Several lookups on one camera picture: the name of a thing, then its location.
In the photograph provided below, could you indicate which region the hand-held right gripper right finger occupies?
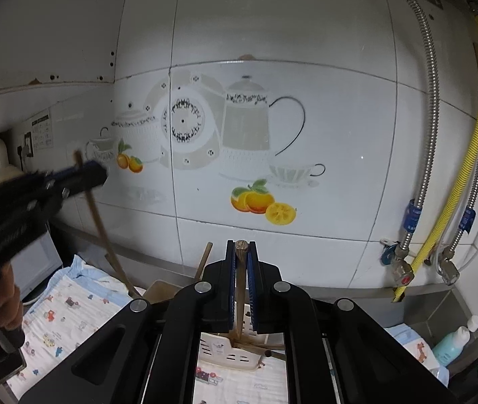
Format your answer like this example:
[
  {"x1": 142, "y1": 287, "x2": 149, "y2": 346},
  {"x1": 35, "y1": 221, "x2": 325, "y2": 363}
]
[{"x1": 245, "y1": 240, "x2": 460, "y2": 404}]

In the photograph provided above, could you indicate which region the short metal flexible hose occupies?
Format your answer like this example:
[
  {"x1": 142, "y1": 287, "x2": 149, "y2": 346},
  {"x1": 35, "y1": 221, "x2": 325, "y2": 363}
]
[{"x1": 447, "y1": 25, "x2": 478, "y2": 258}]

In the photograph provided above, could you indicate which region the plain metal valve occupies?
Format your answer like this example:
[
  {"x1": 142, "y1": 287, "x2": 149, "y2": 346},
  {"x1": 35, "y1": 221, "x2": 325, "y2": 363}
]
[{"x1": 426, "y1": 245, "x2": 461, "y2": 285}]

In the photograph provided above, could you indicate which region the metal valve with coloured handles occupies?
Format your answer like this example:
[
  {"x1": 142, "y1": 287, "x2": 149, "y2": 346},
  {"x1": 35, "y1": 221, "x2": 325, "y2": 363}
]
[{"x1": 379, "y1": 238, "x2": 417, "y2": 290}]

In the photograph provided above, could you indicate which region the stainless steel sink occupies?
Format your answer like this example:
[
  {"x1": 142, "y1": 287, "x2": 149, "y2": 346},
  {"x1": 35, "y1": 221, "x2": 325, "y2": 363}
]
[{"x1": 384, "y1": 285, "x2": 478, "y2": 388}]

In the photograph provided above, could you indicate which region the blue hose tag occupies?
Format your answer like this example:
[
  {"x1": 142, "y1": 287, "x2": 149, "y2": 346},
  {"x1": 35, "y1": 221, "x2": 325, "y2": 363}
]
[
  {"x1": 458, "y1": 205, "x2": 478, "y2": 235},
  {"x1": 404, "y1": 199, "x2": 423, "y2": 233}
]

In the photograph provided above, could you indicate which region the beige plastic utensil holder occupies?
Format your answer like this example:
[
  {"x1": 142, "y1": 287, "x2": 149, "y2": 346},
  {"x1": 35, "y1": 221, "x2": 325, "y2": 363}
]
[{"x1": 199, "y1": 307, "x2": 288, "y2": 374}]

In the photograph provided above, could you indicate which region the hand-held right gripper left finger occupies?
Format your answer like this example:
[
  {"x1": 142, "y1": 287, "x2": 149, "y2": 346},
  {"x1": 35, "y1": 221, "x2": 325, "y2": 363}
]
[{"x1": 20, "y1": 240, "x2": 240, "y2": 404}]

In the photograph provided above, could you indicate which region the printed wall sticker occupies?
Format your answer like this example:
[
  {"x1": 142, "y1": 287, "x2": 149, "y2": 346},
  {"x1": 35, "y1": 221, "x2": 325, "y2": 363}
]
[{"x1": 30, "y1": 108, "x2": 53, "y2": 151}]

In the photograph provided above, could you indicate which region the white countertop appliance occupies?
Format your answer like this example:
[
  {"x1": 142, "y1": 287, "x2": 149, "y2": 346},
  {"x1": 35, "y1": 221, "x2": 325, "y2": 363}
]
[{"x1": 8, "y1": 228, "x2": 64, "y2": 304}]

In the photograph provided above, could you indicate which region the white rounded appliance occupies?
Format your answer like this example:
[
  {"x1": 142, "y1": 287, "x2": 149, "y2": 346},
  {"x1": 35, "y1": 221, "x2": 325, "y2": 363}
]
[{"x1": 0, "y1": 136, "x2": 24, "y2": 187}]

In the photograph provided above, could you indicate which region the wooden chopstick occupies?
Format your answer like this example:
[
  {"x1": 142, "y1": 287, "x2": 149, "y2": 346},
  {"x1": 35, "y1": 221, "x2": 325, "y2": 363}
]
[
  {"x1": 194, "y1": 242, "x2": 214, "y2": 282},
  {"x1": 231, "y1": 240, "x2": 250, "y2": 343},
  {"x1": 74, "y1": 150, "x2": 139, "y2": 299}
]

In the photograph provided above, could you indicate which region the long metal flexible hose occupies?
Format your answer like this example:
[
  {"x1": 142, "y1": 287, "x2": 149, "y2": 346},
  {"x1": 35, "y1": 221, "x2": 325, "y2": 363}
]
[{"x1": 379, "y1": 0, "x2": 440, "y2": 262}]

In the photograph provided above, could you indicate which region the cartoon printed cloth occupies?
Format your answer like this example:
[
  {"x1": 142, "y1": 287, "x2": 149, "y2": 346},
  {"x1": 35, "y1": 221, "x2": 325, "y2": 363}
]
[{"x1": 5, "y1": 255, "x2": 450, "y2": 404}]

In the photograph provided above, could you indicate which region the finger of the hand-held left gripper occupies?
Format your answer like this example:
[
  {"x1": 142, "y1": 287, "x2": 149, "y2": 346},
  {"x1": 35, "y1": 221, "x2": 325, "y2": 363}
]
[
  {"x1": 20, "y1": 163, "x2": 97, "y2": 188},
  {"x1": 29, "y1": 167, "x2": 110, "y2": 220}
]

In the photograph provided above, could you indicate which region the blue pump bottle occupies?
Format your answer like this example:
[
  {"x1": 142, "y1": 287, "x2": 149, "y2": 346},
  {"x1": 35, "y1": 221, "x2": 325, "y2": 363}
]
[{"x1": 431, "y1": 315, "x2": 478, "y2": 368}]

